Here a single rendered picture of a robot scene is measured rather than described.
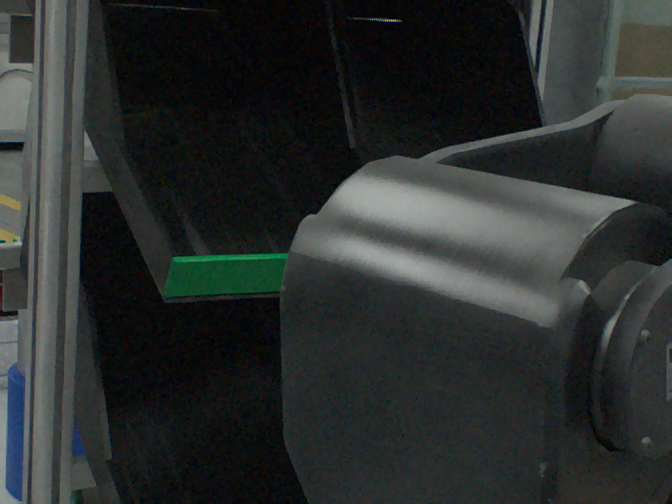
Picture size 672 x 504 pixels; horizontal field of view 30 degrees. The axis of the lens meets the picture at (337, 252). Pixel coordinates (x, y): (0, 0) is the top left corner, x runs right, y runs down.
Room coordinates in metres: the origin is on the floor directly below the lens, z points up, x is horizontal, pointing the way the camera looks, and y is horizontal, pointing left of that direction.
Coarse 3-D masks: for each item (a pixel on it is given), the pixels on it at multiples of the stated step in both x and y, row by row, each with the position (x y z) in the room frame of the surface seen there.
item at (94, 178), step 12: (0, 0) 0.78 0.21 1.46; (12, 0) 0.78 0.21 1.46; (24, 0) 0.79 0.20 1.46; (0, 12) 0.78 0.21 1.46; (12, 12) 0.79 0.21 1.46; (24, 12) 0.79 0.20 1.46; (84, 168) 0.63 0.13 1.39; (96, 168) 0.63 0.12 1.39; (84, 180) 0.63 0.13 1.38; (96, 180) 0.63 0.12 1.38; (84, 192) 0.63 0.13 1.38; (0, 252) 0.78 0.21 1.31; (12, 252) 0.79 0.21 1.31; (0, 264) 0.78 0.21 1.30; (12, 264) 0.79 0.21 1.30; (84, 456) 0.64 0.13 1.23; (72, 468) 0.63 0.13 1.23; (84, 468) 0.63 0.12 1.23; (72, 480) 0.63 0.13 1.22; (84, 480) 0.63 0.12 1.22
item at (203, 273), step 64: (128, 0) 0.79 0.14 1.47; (192, 0) 0.81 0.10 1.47; (256, 0) 0.78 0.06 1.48; (320, 0) 0.71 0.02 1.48; (128, 64) 0.73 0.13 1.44; (192, 64) 0.75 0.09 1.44; (256, 64) 0.77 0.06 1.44; (320, 64) 0.70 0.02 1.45; (128, 128) 0.66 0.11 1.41; (192, 128) 0.68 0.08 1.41; (256, 128) 0.70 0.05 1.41; (320, 128) 0.70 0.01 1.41; (128, 192) 0.59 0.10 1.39; (192, 192) 0.63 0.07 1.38; (256, 192) 0.64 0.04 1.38; (320, 192) 0.66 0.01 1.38; (192, 256) 0.58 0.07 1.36; (256, 256) 0.55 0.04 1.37
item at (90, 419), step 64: (128, 256) 0.79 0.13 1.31; (128, 320) 0.74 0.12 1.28; (192, 320) 0.76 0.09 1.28; (256, 320) 0.76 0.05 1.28; (128, 384) 0.69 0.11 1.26; (192, 384) 0.71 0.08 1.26; (256, 384) 0.72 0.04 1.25; (128, 448) 0.65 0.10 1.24; (192, 448) 0.66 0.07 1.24; (256, 448) 0.67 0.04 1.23
